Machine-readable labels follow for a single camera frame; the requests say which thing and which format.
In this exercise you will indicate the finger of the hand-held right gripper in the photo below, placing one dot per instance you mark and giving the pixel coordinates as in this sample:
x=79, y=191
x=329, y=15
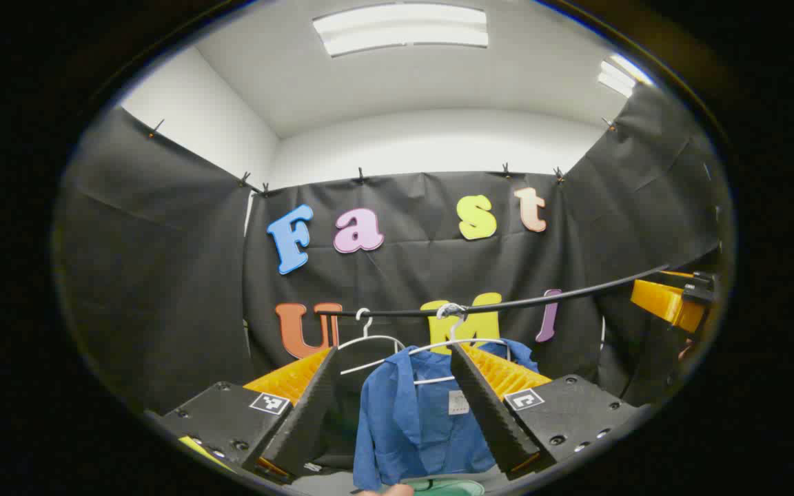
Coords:
x=666, y=300

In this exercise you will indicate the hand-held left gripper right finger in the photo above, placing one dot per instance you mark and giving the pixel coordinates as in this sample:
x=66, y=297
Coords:
x=490, y=413

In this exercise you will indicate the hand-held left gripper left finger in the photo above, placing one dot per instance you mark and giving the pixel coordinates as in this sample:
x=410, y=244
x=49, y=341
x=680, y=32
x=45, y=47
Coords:
x=304, y=413

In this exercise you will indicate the white clothes hanger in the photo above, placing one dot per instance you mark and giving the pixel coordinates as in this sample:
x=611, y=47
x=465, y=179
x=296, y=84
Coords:
x=369, y=337
x=452, y=342

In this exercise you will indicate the empty white clothes hanger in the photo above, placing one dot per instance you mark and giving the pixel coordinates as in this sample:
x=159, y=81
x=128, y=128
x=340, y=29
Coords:
x=369, y=337

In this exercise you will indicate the black clothes rack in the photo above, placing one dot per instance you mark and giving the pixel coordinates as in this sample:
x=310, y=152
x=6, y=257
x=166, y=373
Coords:
x=562, y=296

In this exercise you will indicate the white tape wrap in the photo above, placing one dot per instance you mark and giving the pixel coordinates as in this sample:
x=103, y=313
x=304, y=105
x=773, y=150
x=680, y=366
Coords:
x=451, y=310

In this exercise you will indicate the small ceiling light panel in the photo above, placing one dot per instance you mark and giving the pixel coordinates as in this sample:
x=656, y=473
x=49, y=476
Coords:
x=617, y=77

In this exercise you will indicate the large ceiling light panel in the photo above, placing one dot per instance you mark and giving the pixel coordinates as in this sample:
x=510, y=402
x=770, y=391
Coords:
x=400, y=27

